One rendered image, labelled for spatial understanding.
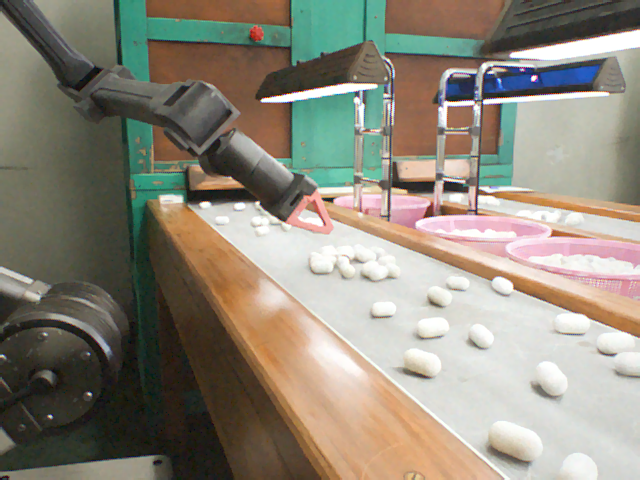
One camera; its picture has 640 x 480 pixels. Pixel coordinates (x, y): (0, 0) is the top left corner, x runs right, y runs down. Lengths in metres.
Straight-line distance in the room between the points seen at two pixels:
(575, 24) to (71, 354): 0.55
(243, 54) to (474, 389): 1.38
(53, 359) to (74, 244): 1.98
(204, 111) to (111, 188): 1.81
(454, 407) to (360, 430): 0.12
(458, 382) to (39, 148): 2.18
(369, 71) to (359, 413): 0.69
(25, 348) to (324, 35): 1.43
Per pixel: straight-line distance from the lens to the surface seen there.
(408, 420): 0.40
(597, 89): 1.30
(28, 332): 0.58
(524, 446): 0.41
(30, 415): 0.61
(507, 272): 0.83
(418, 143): 1.96
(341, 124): 1.82
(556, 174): 3.59
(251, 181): 0.75
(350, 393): 0.43
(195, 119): 0.72
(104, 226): 2.53
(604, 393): 0.55
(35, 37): 1.10
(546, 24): 0.60
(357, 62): 0.97
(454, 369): 0.55
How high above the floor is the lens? 0.96
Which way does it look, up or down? 11 degrees down
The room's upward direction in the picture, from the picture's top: straight up
